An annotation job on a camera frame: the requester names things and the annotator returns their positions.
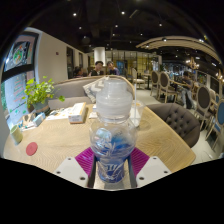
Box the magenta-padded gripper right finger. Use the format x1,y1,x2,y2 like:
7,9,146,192
127,146,173,189

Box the grey tufted armchair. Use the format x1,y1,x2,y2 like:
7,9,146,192
146,102,201,149

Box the person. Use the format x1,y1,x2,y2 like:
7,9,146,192
106,60,121,77
89,60,105,77
73,65,86,79
179,70,195,110

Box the window with festive stickers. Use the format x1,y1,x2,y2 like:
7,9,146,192
0,31,40,130

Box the green potted plant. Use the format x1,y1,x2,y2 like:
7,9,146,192
23,75,66,115

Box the clear drinking glass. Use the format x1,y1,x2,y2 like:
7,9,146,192
129,99,147,129

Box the group of ceiling lights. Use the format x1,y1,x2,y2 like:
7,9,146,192
71,9,218,68

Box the flat round red coaster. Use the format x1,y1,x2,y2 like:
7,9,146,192
25,141,39,157

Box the grey chevron cushion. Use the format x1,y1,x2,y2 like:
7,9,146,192
82,76,108,104

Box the grey upholstered bench sofa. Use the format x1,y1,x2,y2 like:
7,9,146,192
47,74,136,111

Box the clear blue-labelled drink bottle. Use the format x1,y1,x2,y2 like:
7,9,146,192
88,77,139,185

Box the group of dining chairs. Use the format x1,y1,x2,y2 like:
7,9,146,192
149,69,224,152

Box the small light blue box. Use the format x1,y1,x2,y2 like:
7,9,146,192
32,112,47,128

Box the white printed leaflet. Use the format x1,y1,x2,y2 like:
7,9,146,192
44,106,75,122

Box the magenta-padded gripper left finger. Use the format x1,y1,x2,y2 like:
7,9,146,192
53,146,98,189

